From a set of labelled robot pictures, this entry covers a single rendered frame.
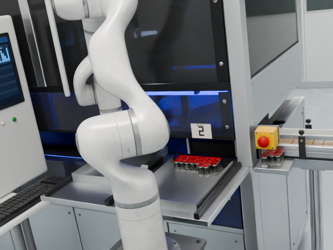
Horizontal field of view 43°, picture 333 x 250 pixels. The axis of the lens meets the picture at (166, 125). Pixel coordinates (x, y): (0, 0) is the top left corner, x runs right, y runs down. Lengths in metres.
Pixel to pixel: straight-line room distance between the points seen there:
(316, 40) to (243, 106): 4.65
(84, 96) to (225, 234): 0.82
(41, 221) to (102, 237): 0.41
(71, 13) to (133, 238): 0.61
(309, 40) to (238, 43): 4.69
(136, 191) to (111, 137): 0.15
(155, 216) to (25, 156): 1.04
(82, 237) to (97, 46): 1.40
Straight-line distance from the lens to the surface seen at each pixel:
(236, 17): 1.50
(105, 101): 1.53
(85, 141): 1.02
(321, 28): 6.13
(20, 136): 2.01
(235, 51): 1.52
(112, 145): 1.01
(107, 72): 1.07
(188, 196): 1.46
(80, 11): 1.18
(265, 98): 1.78
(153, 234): 1.14
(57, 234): 2.44
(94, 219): 2.19
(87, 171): 1.81
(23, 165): 2.03
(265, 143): 1.54
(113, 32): 1.12
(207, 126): 1.63
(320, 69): 6.22
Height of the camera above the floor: 1.55
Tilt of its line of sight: 17 degrees down
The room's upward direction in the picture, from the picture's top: 8 degrees counter-clockwise
